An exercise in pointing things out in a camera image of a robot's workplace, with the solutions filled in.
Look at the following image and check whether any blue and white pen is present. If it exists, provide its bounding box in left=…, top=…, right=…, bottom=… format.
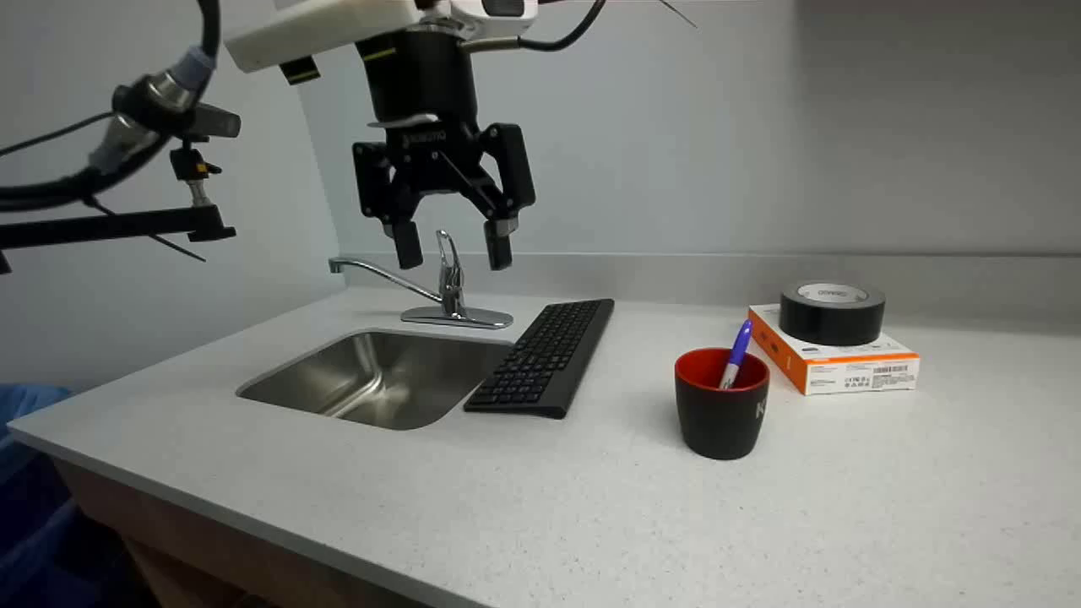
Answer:
left=717, top=318, right=758, bottom=396

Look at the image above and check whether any black tape roll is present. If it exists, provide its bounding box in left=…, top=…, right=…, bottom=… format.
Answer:
left=776, top=276, right=889, bottom=347

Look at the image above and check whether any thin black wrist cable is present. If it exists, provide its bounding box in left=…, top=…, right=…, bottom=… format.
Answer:
left=510, top=0, right=610, bottom=58

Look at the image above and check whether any black computer keyboard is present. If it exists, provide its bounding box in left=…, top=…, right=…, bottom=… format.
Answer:
left=459, top=293, right=617, bottom=422

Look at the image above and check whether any blue bin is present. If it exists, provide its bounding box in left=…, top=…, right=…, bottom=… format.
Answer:
left=0, top=380, right=127, bottom=608

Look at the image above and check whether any thick black cable bundle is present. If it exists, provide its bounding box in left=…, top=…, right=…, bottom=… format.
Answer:
left=0, top=0, right=225, bottom=216

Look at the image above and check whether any black exterior camera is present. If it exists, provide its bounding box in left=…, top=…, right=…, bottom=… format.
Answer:
left=107, top=82, right=244, bottom=146

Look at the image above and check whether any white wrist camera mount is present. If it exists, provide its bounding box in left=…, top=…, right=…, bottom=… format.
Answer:
left=224, top=0, right=422, bottom=79

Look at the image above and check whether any orange and white box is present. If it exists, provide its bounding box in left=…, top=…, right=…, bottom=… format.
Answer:
left=744, top=299, right=925, bottom=401

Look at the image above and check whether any black mug red inside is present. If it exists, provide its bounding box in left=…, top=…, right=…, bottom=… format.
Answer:
left=672, top=343, right=773, bottom=463

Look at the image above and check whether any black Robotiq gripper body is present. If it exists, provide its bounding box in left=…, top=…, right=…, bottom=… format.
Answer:
left=357, top=26, right=494, bottom=195

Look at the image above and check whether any chrome sink faucet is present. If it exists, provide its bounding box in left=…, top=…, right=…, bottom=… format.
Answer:
left=324, top=225, right=517, bottom=335

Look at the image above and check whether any wooden counter cabinet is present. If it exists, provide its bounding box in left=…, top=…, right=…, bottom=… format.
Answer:
left=48, top=454, right=392, bottom=608

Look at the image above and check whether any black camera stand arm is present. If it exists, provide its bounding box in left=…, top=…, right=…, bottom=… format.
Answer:
left=0, top=137, right=241, bottom=276

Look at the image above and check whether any stainless steel sink basin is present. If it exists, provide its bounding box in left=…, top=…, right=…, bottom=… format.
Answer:
left=234, top=325, right=517, bottom=434

